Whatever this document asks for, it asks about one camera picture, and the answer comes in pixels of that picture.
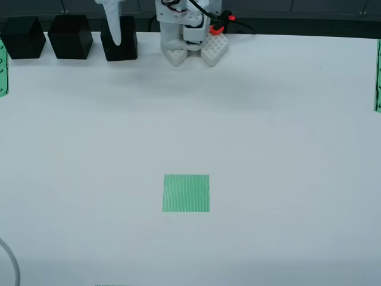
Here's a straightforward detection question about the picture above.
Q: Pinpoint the black cube block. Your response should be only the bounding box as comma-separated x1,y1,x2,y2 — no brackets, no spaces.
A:
0,16,47,60
47,14,93,60
100,15,138,62

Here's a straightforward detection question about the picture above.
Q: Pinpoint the orange and black clamp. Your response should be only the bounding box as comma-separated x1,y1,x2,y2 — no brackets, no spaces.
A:
209,10,237,35

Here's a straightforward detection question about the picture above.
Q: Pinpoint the green strip with arrows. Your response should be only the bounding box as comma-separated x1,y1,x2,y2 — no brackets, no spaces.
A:
0,38,11,98
373,38,381,113

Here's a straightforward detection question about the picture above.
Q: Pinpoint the green striped square marker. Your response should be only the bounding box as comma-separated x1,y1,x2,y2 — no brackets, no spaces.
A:
162,174,211,213

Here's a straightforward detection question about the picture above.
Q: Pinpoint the white cable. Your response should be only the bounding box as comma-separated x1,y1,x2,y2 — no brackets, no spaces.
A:
0,238,21,286

